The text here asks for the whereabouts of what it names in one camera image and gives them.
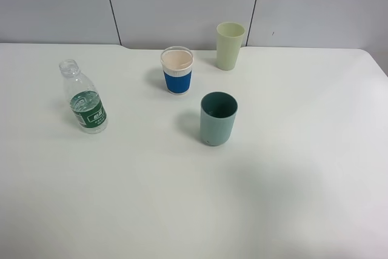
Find white cup blue sleeve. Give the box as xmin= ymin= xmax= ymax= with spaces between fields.
xmin=161 ymin=46 xmax=193 ymax=95

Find clear water bottle green label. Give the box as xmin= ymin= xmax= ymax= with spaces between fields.
xmin=59 ymin=59 xmax=108 ymax=134

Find teal plastic cup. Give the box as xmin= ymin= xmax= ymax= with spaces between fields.
xmin=200 ymin=92 xmax=238 ymax=146

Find light green plastic cup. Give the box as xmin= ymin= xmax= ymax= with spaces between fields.
xmin=216 ymin=22 xmax=246 ymax=71

